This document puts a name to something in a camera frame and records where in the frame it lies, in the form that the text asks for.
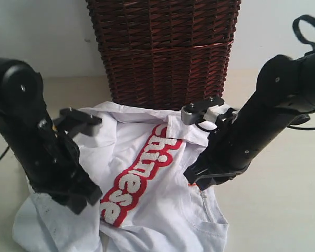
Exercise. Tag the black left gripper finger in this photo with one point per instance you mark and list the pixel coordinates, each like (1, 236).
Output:
(90, 191)
(75, 203)

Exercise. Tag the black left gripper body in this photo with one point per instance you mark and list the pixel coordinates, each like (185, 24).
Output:
(57, 170)

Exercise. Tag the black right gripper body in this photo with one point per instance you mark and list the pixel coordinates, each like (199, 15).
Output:
(224, 155)

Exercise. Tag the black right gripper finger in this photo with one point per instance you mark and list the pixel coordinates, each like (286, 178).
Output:
(193, 172)
(205, 183)

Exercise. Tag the white t-shirt red lettering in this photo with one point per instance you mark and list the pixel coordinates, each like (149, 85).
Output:
(138, 158)

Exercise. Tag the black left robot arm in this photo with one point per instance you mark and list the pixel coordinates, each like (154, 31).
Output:
(22, 107)

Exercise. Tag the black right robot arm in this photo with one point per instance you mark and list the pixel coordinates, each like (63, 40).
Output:
(285, 91)

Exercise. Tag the dark brown wicker basket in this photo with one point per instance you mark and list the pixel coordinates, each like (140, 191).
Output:
(164, 54)

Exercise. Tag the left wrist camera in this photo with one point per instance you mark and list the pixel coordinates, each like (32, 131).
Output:
(73, 122)

